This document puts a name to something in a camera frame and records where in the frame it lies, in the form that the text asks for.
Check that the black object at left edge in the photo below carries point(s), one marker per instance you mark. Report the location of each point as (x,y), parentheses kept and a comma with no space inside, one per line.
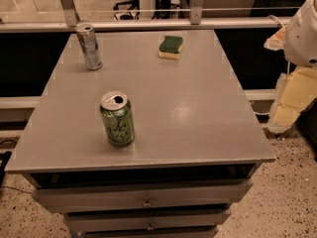
(4,159)

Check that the drawer knob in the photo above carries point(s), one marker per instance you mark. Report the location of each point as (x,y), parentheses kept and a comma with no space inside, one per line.
(150,228)
(147,203)

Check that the green soda can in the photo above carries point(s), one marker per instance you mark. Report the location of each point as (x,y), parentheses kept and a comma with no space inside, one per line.
(117,116)

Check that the silver slim can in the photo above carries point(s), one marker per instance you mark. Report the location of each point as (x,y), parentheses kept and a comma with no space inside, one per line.
(89,46)

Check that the grey metal rail frame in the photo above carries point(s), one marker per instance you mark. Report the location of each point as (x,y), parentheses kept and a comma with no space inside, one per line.
(35,16)

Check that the top grey drawer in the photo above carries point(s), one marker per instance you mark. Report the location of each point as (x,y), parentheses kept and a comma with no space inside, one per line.
(125,197)

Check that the grey drawer cabinet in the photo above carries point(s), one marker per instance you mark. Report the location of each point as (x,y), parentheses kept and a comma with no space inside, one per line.
(192,122)

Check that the grey drawer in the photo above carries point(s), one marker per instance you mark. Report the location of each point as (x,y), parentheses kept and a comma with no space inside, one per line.
(140,221)
(125,197)

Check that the middle grey drawer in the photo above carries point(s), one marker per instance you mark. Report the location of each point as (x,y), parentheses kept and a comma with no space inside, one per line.
(140,221)

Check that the middle drawer knob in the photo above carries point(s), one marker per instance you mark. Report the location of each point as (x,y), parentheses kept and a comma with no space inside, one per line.
(150,228)

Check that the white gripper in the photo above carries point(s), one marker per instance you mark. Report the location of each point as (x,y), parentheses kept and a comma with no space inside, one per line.
(302,37)

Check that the top drawer knob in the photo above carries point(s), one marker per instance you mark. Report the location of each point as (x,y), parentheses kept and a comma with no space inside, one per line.
(147,203)

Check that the black office chair base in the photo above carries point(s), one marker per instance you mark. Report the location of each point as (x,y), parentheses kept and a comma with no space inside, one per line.
(127,2)

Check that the green and yellow sponge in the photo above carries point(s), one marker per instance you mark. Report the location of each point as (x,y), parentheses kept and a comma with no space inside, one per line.
(170,48)

